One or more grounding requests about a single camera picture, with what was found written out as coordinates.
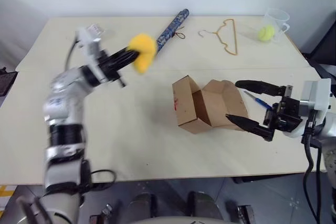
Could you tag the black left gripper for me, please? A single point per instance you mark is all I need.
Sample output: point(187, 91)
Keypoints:
point(111, 68)

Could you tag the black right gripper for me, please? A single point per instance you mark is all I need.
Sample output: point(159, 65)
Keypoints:
point(286, 113)

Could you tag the yellow plush item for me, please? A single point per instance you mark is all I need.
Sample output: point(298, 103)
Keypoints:
point(144, 48)

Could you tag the brown cardboard box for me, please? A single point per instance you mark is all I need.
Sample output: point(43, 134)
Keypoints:
point(186, 103)

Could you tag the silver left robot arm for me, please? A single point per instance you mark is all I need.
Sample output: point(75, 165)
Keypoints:
point(60, 98)

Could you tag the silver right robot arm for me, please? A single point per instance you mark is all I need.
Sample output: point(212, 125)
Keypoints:
point(329, 128)

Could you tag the small clear container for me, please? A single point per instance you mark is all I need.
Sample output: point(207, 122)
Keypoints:
point(107, 33)

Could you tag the blue patterned rolled tube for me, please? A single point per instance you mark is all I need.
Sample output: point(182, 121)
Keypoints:
point(170, 28)

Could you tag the yellow-green tennis ball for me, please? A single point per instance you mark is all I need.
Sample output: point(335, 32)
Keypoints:
point(266, 33)

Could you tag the black chair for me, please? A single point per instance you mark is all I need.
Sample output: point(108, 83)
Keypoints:
point(324, 48)

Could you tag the clear plastic measuring cup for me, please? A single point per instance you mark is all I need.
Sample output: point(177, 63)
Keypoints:
point(278, 16)

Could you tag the black bag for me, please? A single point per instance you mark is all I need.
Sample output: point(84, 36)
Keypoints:
point(6, 81)

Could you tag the silver robot body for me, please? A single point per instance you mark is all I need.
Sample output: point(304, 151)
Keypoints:
point(189, 221)

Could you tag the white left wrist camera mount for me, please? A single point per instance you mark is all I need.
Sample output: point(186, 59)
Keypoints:
point(88, 36)

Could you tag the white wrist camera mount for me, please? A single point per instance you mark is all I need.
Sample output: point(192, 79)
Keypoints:
point(317, 94)
point(88, 36)

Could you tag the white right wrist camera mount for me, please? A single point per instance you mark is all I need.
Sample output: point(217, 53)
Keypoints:
point(317, 94)

